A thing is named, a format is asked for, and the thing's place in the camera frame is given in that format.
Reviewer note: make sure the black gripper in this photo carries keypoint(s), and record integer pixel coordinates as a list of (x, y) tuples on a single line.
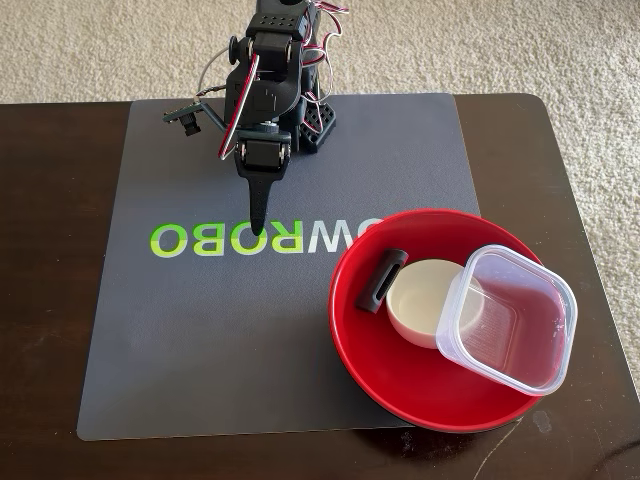
[(261, 156)]

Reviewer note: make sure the small black slotted block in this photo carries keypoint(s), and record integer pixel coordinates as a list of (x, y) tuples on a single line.
[(372, 295)]

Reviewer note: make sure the small white bowl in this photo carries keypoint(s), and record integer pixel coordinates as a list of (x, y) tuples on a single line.
[(415, 305)]

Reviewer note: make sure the clear plastic container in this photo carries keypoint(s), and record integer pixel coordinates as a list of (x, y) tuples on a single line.
[(520, 320)]

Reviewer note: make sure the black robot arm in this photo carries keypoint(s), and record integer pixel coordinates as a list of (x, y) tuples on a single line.
[(272, 95)]

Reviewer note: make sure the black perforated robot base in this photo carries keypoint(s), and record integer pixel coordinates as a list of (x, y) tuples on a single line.
[(317, 125)]

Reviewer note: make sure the red bowl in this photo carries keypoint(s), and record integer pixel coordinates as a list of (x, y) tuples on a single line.
[(400, 380)]

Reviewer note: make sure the grey mat with WOWROBO print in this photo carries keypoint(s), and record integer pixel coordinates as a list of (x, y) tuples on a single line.
[(225, 350)]

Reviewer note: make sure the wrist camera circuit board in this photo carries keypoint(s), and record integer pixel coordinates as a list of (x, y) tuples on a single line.
[(186, 120)]

